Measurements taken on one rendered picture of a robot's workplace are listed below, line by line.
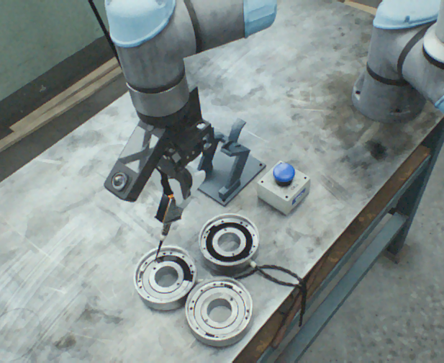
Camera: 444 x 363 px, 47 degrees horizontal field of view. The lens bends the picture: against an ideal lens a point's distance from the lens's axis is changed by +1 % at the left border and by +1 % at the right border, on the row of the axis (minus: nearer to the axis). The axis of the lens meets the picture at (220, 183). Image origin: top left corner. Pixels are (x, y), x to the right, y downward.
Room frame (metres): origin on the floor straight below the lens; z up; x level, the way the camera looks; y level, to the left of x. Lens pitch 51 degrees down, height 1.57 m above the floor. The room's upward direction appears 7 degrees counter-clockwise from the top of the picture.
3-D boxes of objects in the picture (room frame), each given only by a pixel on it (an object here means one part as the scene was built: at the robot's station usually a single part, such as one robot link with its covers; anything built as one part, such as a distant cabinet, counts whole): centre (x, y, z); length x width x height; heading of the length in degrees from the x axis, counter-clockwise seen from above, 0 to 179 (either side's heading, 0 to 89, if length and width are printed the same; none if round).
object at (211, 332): (0.34, 0.03, 0.82); 0.08 x 0.08 x 0.02
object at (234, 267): (0.46, 0.00, 0.82); 0.10 x 0.10 x 0.04
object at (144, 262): (0.41, 0.11, 0.82); 0.10 x 0.10 x 0.04
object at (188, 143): (0.51, 0.06, 1.07); 0.09 x 0.08 x 0.12; 133
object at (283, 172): (0.57, -0.12, 0.85); 0.04 x 0.04 x 0.05
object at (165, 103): (0.50, 0.07, 1.15); 0.08 x 0.08 x 0.05
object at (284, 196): (0.57, -0.12, 0.82); 0.08 x 0.07 x 0.05; 133
